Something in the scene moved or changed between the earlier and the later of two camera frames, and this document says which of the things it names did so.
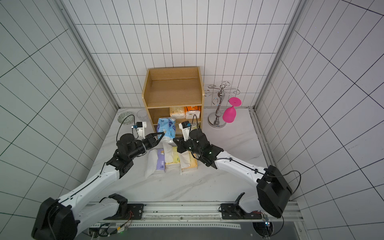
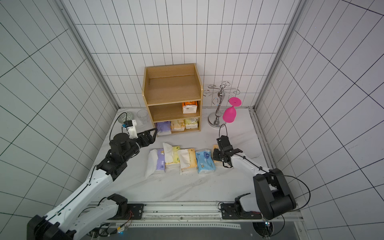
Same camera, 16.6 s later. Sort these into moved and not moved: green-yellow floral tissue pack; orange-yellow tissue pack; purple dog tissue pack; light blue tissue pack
Moved: light blue tissue pack
Not moved: orange-yellow tissue pack; green-yellow floral tissue pack; purple dog tissue pack
